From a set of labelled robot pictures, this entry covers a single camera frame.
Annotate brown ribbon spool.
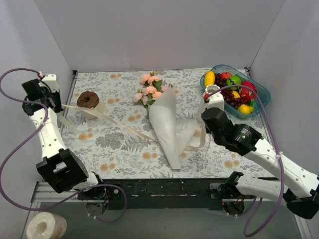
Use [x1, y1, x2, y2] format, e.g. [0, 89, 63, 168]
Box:
[77, 91, 105, 113]

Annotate yellow lemon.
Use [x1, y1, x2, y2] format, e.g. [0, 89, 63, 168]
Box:
[237, 104, 254, 115]

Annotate red apple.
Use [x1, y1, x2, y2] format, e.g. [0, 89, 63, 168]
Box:
[221, 72, 232, 79]

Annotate dark grape bunch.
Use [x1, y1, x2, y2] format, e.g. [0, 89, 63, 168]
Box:
[215, 73, 246, 110]

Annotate red dragon fruit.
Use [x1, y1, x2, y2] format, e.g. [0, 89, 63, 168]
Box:
[238, 81, 257, 105]

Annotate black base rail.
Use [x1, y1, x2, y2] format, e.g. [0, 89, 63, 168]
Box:
[77, 178, 247, 211]

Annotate white wrapping paper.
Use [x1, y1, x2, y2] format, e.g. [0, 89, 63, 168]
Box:
[149, 88, 199, 170]

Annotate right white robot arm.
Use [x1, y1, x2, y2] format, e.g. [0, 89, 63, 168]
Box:
[201, 108, 319, 220]

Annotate floral tablecloth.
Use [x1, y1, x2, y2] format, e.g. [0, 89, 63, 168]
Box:
[61, 69, 270, 179]

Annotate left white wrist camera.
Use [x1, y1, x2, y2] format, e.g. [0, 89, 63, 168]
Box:
[39, 74, 59, 93]

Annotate white tape roll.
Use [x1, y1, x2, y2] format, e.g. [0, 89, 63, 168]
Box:
[26, 212, 67, 239]

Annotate small orange fruit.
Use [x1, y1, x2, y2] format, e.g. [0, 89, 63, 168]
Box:
[232, 91, 241, 99]

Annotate white ribbed vase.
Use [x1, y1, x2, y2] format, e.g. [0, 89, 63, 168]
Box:
[194, 85, 224, 120]

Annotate yellow mango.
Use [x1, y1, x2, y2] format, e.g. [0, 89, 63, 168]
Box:
[204, 71, 215, 87]

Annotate teal plastic fruit basket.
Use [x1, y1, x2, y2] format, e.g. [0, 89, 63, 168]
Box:
[200, 64, 271, 119]

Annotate cream ribbon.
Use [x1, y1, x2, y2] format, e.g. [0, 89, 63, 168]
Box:
[59, 104, 206, 151]

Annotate pink flower stems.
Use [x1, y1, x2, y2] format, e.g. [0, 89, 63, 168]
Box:
[133, 71, 163, 118]

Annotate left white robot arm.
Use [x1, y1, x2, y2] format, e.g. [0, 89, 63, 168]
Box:
[22, 74, 106, 199]

